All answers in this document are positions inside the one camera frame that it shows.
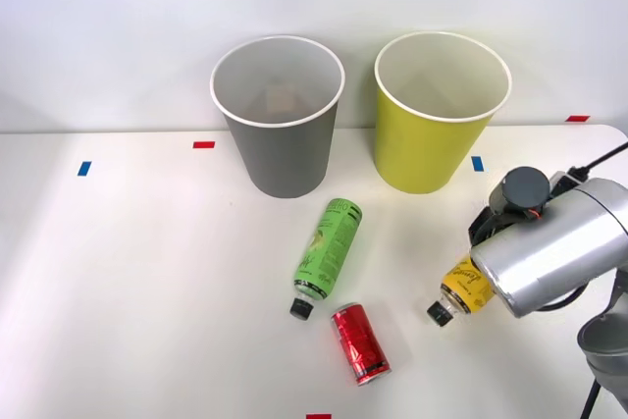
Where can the red drink can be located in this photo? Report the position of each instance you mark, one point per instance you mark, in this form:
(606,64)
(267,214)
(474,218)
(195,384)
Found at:
(360,343)

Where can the green label plastic bottle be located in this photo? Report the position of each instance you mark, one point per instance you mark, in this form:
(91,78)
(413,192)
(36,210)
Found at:
(326,247)

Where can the silver and black right arm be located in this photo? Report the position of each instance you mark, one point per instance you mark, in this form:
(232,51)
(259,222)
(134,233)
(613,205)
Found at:
(554,242)

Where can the grey plastic waste bin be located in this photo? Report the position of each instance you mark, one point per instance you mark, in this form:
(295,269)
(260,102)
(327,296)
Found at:
(287,159)

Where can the yellow-green plastic waste bin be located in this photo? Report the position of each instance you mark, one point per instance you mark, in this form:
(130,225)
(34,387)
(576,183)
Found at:
(422,149)

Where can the yellow label plastic bottle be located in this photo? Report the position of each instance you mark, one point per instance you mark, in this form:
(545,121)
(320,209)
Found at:
(463,287)

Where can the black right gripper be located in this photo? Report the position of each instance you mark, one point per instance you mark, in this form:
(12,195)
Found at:
(483,228)

